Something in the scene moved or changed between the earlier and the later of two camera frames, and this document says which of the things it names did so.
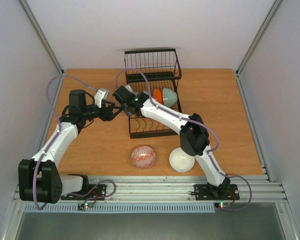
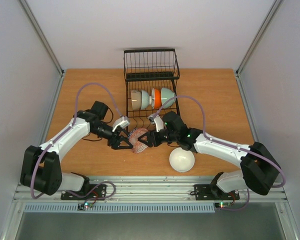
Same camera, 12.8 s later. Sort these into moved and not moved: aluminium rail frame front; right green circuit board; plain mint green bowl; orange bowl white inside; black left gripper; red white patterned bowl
Moved: black left gripper; red white patterned bowl
Not moved: plain mint green bowl; right green circuit board; orange bowl white inside; aluminium rail frame front
